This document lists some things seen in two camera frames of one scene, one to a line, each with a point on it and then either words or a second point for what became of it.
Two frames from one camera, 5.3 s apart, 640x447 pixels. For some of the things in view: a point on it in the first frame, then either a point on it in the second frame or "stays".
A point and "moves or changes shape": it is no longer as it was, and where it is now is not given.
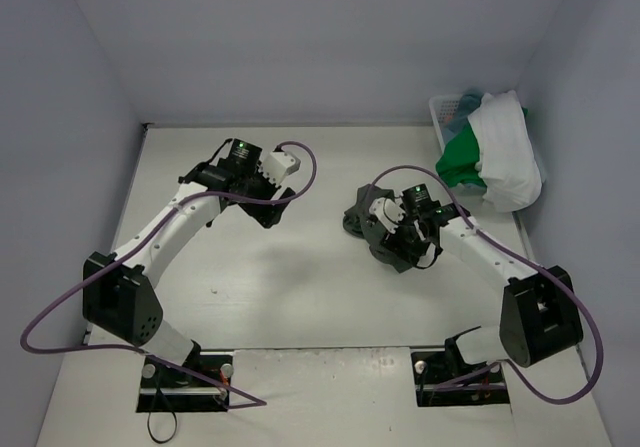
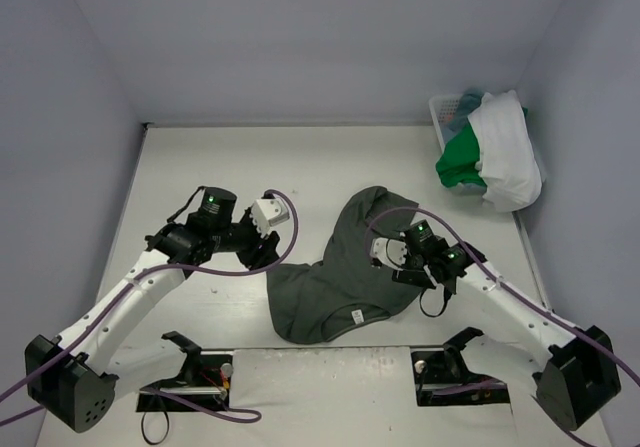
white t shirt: (508, 165) stays
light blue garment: (467, 104) stays
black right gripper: (382, 237) -> (409, 275)
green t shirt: (457, 163) stays
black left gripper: (267, 207) -> (261, 253)
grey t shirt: (355, 222) moves or changes shape
